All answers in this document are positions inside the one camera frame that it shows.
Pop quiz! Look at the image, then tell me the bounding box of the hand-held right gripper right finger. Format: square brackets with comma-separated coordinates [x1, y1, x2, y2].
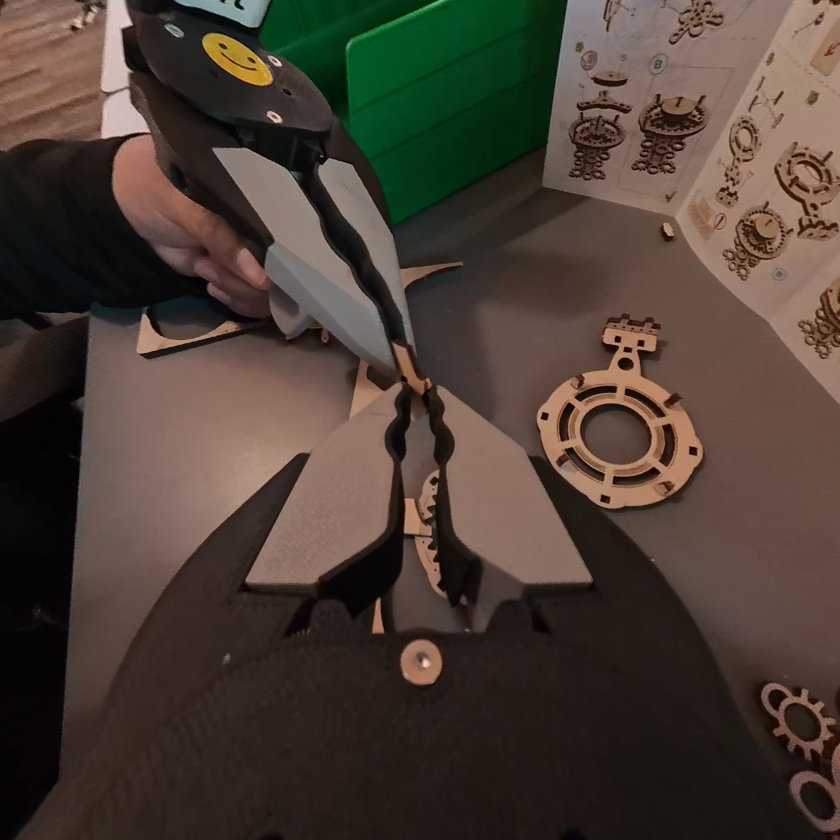
[423, 386, 595, 632]

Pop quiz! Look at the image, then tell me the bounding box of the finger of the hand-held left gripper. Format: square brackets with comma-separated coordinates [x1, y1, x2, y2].
[211, 146, 404, 383]
[317, 156, 420, 358]

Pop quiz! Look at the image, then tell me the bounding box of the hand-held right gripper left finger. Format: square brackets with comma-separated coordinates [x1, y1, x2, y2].
[243, 385, 413, 619]

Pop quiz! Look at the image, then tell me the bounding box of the small wooden strip part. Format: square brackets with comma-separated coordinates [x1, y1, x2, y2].
[390, 338, 434, 395]

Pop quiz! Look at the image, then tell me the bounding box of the person's left forearm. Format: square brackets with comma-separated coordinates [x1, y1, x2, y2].
[0, 134, 191, 322]

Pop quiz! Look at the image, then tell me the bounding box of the person's left hand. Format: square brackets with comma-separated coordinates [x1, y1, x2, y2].
[112, 134, 273, 319]

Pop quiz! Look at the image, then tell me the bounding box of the folded white instruction sheet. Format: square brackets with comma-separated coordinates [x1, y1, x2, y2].
[541, 0, 840, 408]

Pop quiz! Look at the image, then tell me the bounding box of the wooden inner-toothed gear ring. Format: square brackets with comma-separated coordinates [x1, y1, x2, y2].
[413, 469, 454, 595]

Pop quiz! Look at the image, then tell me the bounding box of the wooden ring plate with handle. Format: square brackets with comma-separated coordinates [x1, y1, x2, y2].
[537, 314, 704, 510]

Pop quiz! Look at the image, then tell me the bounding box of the long wooden side frame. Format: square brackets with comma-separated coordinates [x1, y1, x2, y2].
[136, 261, 464, 421]

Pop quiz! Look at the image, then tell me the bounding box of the wooden stacked ring tower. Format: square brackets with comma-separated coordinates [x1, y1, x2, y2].
[760, 682, 840, 834]

